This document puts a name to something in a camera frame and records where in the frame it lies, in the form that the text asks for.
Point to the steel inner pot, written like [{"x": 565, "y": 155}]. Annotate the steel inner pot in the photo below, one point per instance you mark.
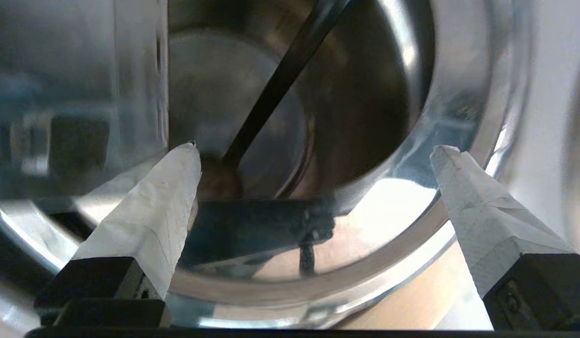
[{"x": 355, "y": 94}]

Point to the stainless steel pot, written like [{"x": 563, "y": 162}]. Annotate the stainless steel pot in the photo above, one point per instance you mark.
[{"x": 463, "y": 117}]

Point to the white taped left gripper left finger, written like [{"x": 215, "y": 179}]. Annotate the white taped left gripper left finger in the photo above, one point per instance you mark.
[{"x": 144, "y": 220}]

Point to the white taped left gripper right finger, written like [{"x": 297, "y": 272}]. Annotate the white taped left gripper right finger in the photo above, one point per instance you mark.
[{"x": 496, "y": 225}]

